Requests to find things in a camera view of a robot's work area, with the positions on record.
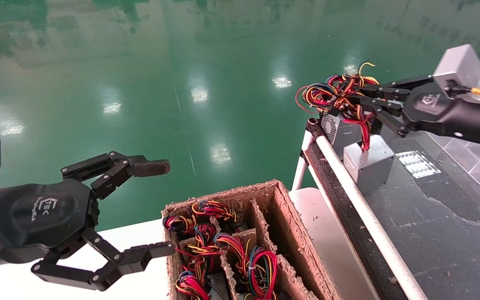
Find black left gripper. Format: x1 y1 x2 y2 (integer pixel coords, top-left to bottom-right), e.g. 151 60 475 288
0 151 176 291

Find grey power supply with wires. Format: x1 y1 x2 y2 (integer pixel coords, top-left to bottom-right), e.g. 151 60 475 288
357 58 394 144
336 74 395 195

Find power supply red yellow wires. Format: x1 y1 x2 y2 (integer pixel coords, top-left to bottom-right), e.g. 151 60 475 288
191 200 237 223

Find power supply multicolour wire bundle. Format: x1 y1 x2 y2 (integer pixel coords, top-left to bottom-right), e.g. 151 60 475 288
175 233 249 275

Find grey power supply vented side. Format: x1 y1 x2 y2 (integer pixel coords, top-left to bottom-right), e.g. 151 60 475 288
295 82 363 160

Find black cable orange connector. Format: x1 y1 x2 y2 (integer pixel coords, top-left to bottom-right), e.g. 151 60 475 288
446 81 480 100

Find brown cardboard divider box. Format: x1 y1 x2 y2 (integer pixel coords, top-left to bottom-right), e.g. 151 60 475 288
161 179 343 300

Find power supply red blue wires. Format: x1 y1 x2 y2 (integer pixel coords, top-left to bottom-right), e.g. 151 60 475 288
163 215 197 234
175 271 230 300

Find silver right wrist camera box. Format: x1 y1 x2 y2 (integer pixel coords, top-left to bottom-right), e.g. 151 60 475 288
433 44 480 98

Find power supply green red coil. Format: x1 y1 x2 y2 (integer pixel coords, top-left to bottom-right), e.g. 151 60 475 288
248 247 278 300

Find power supply dark red wires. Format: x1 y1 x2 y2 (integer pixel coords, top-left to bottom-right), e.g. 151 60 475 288
194 224 218 247

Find black tube joint connector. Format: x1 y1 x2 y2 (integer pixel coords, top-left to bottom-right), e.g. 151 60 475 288
307 118 325 140

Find clear acrylic divider tray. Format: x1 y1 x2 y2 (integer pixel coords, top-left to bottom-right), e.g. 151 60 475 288
427 132 480 209

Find white frame leg tube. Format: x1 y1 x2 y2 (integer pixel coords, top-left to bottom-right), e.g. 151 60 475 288
291 130 316 191

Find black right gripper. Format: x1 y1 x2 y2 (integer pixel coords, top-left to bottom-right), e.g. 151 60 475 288
355 74 455 138

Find long white rail tube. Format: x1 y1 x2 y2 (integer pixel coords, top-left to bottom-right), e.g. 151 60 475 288
314 134 429 300

